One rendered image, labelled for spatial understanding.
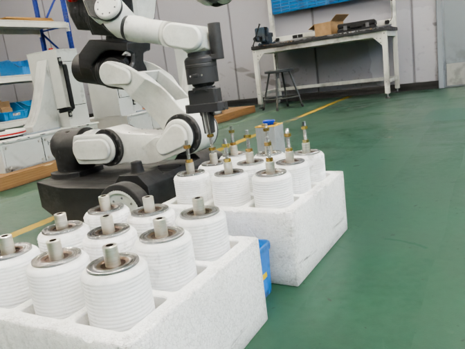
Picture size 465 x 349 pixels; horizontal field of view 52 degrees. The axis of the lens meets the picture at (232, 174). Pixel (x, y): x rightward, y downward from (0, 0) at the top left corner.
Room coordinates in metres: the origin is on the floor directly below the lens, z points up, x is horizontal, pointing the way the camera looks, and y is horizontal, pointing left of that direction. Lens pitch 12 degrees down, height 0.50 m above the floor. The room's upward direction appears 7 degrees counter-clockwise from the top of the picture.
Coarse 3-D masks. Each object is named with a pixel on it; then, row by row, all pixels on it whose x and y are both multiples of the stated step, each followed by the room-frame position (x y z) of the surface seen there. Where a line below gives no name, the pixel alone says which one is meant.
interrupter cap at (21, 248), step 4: (16, 244) 0.79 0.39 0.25; (20, 244) 0.79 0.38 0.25; (24, 244) 0.79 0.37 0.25; (28, 244) 0.78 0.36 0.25; (16, 248) 0.78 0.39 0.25; (20, 248) 0.77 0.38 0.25; (24, 248) 0.77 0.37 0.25; (28, 248) 0.76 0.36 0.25; (0, 252) 0.77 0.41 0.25; (16, 252) 0.75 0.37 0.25; (20, 252) 0.74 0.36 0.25; (24, 252) 0.75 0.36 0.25; (0, 256) 0.74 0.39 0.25; (4, 256) 0.74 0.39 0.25; (8, 256) 0.73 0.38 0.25; (12, 256) 0.73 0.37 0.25; (16, 256) 0.74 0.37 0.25; (0, 260) 0.73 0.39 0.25
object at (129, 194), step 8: (120, 184) 1.46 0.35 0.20; (128, 184) 1.46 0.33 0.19; (136, 184) 1.48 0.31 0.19; (104, 192) 1.49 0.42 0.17; (112, 192) 1.47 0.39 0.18; (120, 192) 1.45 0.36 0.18; (128, 192) 1.44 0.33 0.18; (136, 192) 1.44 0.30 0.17; (144, 192) 1.46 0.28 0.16; (112, 200) 1.49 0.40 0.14; (120, 200) 1.47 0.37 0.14; (128, 200) 1.46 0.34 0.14; (136, 200) 1.43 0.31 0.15
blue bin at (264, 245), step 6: (258, 240) 1.02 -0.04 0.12; (264, 240) 1.01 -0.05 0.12; (264, 246) 0.98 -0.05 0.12; (270, 246) 1.00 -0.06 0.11; (264, 252) 0.97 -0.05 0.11; (264, 258) 0.98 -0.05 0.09; (264, 264) 0.98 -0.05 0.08; (264, 270) 0.98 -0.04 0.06; (270, 270) 1.00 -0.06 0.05; (264, 276) 0.97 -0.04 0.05; (270, 276) 1.00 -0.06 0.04; (264, 282) 0.97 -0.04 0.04; (270, 282) 1.00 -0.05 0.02; (264, 288) 0.97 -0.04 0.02; (270, 288) 0.99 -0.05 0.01
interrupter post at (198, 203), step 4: (200, 196) 0.86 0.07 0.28; (192, 200) 0.84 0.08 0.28; (196, 200) 0.84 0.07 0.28; (200, 200) 0.84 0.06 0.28; (192, 204) 0.85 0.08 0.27; (196, 204) 0.84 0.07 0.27; (200, 204) 0.84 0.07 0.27; (196, 208) 0.84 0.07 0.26; (200, 208) 0.84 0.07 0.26; (204, 208) 0.85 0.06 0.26; (196, 212) 0.84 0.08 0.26; (200, 212) 0.84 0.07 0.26; (204, 212) 0.84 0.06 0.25
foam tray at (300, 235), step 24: (312, 192) 1.15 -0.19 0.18; (336, 192) 1.27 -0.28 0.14; (240, 216) 1.07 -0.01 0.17; (264, 216) 1.04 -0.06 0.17; (288, 216) 1.01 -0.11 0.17; (312, 216) 1.11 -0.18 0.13; (336, 216) 1.26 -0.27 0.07; (288, 240) 1.01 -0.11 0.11; (312, 240) 1.10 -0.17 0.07; (336, 240) 1.24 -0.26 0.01; (288, 264) 1.01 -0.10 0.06; (312, 264) 1.08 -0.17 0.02
